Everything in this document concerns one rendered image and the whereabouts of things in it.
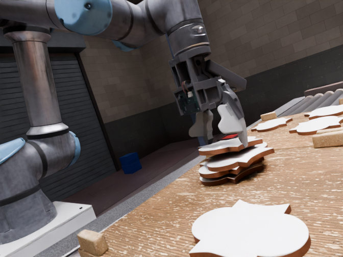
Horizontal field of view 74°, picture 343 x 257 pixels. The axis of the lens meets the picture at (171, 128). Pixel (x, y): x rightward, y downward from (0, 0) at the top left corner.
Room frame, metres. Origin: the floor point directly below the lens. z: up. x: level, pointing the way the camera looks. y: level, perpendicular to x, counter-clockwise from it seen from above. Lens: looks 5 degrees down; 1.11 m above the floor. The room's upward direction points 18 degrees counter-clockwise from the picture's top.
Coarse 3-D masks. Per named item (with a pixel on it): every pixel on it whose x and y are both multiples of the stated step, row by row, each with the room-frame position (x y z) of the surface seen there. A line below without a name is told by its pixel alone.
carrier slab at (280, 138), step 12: (264, 120) 0.93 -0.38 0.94; (300, 120) 0.73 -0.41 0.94; (252, 132) 0.79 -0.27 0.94; (264, 132) 0.73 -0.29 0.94; (276, 132) 0.68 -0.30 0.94; (288, 132) 0.64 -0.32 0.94; (276, 144) 0.56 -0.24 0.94; (288, 144) 0.53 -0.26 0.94; (300, 144) 0.50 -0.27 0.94; (312, 144) 0.48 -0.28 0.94
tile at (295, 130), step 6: (312, 120) 0.64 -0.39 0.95; (318, 120) 0.62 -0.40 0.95; (324, 120) 0.60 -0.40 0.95; (330, 120) 0.58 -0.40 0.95; (336, 120) 0.56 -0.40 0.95; (342, 120) 0.56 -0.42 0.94; (300, 126) 0.62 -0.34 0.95; (306, 126) 0.60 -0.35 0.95; (312, 126) 0.58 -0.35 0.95; (318, 126) 0.56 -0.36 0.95; (324, 126) 0.55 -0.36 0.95; (330, 126) 0.54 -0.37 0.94; (336, 126) 0.53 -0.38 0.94; (294, 132) 0.61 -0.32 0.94; (300, 132) 0.57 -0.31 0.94; (306, 132) 0.55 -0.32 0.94; (312, 132) 0.54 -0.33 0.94
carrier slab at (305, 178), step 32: (288, 160) 0.44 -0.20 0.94; (320, 160) 0.39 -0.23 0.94; (160, 192) 0.49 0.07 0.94; (192, 192) 0.43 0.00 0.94; (224, 192) 0.39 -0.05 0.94; (256, 192) 0.35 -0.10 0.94; (288, 192) 0.32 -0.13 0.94; (320, 192) 0.29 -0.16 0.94; (128, 224) 0.38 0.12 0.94; (160, 224) 0.34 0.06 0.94; (192, 224) 0.31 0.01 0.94; (320, 224) 0.23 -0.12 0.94; (96, 256) 0.31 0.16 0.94; (128, 256) 0.29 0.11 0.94; (160, 256) 0.27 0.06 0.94; (320, 256) 0.19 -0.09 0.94
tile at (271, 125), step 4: (272, 120) 0.83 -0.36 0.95; (276, 120) 0.80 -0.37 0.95; (280, 120) 0.78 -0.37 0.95; (284, 120) 0.76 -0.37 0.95; (288, 120) 0.76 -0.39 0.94; (260, 124) 0.82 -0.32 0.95; (264, 124) 0.80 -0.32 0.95; (268, 124) 0.78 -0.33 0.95; (272, 124) 0.76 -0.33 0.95; (276, 124) 0.74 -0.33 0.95; (280, 124) 0.73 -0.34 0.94; (284, 124) 0.72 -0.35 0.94; (252, 128) 0.80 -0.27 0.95; (256, 128) 0.79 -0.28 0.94; (260, 128) 0.75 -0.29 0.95; (264, 128) 0.73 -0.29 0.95; (268, 128) 0.73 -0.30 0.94; (272, 128) 0.72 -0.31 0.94; (276, 128) 0.72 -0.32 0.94; (260, 132) 0.75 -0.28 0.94
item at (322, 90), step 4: (332, 84) 1.28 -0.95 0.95; (336, 84) 1.25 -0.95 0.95; (340, 84) 1.24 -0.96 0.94; (316, 88) 1.33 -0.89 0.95; (320, 88) 1.31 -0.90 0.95; (324, 88) 1.29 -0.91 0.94; (328, 88) 1.28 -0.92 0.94; (332, 88) 1.27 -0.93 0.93; (336, 88) 1.25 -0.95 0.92; (340, 88) 1.24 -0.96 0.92; (304, 92) 1.37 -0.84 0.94; (308, 92) 1.36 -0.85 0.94; (312, 92) 1.34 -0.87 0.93; (316, 92) 1.33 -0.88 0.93; (320, 92) 1.31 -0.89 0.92; (324, 92) 1.30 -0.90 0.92
